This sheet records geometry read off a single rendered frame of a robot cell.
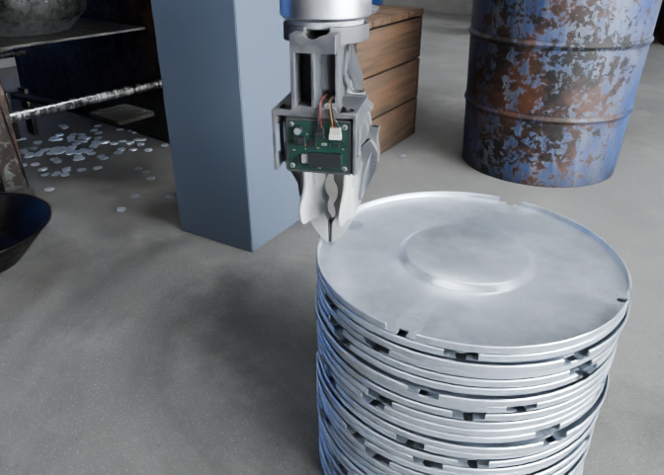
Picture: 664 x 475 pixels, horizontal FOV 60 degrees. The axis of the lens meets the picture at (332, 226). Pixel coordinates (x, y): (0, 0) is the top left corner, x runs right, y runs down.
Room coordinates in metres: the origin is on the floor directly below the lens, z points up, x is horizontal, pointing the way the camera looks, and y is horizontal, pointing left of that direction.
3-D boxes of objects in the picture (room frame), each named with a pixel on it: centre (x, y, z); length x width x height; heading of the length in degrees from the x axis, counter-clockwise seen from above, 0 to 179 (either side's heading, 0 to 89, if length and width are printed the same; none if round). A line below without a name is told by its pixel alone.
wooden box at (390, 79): (1.60, 0.02, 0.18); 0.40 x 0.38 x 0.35; 58
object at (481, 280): (0.49, -0.13, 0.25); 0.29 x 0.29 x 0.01
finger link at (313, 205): (0.50, 0.02, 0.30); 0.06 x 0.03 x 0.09; 168
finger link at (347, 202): (0.50, -0.01, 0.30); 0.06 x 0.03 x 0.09; 168
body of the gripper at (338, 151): (0.49, 0.01, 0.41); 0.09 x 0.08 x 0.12; 168
